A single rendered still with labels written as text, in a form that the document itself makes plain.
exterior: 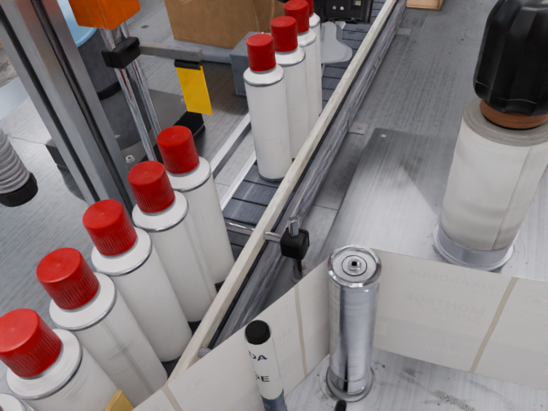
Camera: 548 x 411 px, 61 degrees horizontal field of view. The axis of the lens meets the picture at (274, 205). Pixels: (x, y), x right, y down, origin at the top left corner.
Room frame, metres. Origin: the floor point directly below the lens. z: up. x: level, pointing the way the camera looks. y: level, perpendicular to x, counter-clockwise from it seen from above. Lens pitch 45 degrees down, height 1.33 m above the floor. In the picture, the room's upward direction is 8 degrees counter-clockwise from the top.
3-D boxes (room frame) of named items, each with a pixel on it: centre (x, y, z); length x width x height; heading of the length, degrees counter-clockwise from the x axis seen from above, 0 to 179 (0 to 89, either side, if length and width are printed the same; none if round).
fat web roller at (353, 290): (0.19, -0.05, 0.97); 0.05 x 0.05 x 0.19
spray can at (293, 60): (0.57, -0.04, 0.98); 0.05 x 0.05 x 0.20
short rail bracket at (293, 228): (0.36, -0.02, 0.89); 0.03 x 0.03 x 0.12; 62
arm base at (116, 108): (0.69, 0.26, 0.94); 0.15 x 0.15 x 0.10
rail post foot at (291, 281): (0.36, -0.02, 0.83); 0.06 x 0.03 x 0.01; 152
